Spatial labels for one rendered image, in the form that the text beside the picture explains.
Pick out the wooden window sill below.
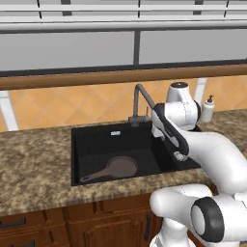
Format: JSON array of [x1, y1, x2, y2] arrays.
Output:
[[0, 64, 247, 92]]

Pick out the brown wooden cupboard door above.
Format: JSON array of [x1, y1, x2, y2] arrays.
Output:
[[66, 207, 163, 247]]

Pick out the white soap dispenser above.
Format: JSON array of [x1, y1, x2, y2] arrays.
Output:
[[199, 95, 216, 124]]

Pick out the window with grey frame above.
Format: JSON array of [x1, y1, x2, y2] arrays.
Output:
[[0, 28, 247, 77]]

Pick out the brown wooden drawer front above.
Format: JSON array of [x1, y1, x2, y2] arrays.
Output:
[[0, 209, 67, 235], [0, 230, 70, 247]]

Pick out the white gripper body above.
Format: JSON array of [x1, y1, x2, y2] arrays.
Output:
[[151, 109, 167, 140]]

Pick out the black drawer handle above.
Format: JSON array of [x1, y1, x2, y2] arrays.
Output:
[[0, 216, 27, 230]]

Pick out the dark brown frying pan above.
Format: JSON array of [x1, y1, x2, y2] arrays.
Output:
[[79, 155, 140, 184]]

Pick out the grey sink tap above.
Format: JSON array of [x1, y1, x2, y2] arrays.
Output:
[[127, 83, 159, 127]]

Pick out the black sink basin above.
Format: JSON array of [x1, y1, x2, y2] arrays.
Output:
[[70, 120, 205, 187]]

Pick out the white window blinds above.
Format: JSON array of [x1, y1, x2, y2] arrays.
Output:
[[0, 0, 247, 31]]

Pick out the black cupboard door handle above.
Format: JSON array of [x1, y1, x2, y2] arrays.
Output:
[[143, 213, 152, 242]]

